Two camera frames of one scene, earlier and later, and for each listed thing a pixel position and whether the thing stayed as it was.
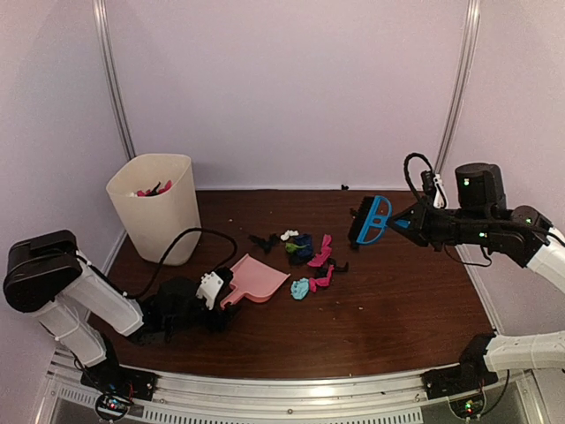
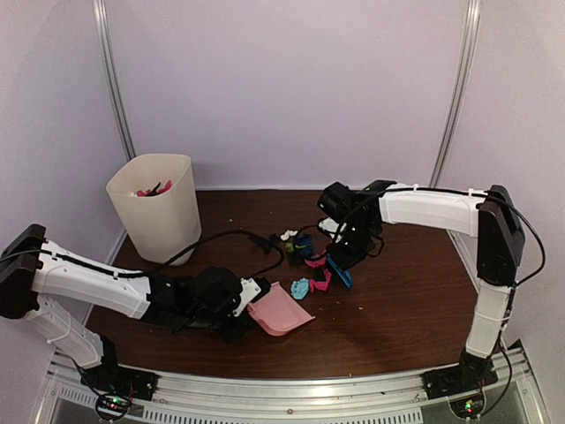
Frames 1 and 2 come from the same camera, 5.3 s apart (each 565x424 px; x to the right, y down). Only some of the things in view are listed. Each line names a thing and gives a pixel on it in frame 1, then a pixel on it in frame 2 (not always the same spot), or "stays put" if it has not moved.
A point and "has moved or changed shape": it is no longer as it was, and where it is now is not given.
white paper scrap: (289, 233) stays put
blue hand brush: (370, 218) has moved or changed shape
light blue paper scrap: (300, 288) stays put
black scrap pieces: (266, 245) stays put
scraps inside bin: (153, 193) stays put
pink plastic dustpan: (255, 281) -> (279, 314)
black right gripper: (418, 215) -> (344, 261)
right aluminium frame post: (463, 78) stays put
